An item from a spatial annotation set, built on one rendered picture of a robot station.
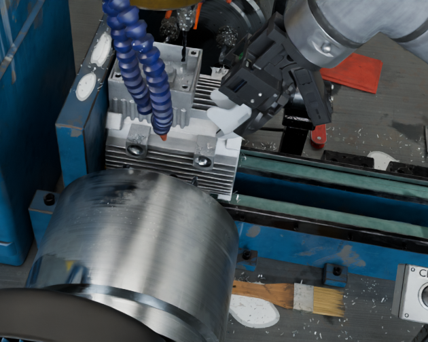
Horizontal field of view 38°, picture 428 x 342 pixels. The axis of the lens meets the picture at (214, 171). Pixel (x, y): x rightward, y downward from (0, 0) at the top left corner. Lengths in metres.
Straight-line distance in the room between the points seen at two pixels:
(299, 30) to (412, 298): 0.37
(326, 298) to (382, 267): 0.11
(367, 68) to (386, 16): 0.82
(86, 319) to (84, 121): 0.45
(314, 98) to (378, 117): 0.62
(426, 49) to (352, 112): 0.68
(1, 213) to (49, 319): 0.58
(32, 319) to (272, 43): 0.49
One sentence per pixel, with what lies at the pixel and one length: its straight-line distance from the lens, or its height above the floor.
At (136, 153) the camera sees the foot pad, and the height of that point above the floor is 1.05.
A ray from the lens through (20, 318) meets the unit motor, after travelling 0.43.
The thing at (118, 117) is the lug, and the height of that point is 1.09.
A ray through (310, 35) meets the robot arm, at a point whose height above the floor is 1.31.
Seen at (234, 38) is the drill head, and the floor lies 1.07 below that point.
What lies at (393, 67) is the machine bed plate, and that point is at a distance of 1.58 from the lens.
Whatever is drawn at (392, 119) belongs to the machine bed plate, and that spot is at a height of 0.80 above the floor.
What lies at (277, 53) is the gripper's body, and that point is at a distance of 0.78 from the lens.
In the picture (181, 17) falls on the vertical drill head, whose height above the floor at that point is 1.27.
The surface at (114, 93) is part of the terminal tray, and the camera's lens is 0.91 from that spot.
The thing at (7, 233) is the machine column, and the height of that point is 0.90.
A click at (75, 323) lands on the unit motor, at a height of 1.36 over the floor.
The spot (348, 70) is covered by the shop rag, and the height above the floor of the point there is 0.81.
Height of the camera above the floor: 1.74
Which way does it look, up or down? 50 degrees down
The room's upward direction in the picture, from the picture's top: 8 degrees clockwise
